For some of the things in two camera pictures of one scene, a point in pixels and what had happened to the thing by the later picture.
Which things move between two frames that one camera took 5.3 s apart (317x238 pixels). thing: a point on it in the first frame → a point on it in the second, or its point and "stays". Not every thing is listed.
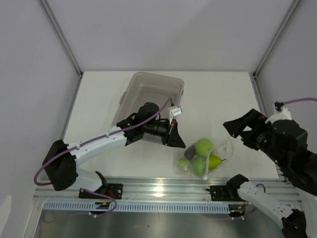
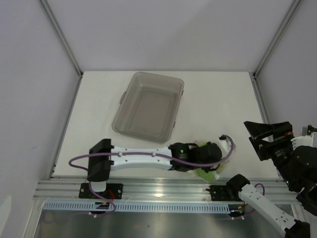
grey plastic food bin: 141,88 stays
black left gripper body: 159,129 → 206,168
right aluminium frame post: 276,38 stays
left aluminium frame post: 47,9 stays
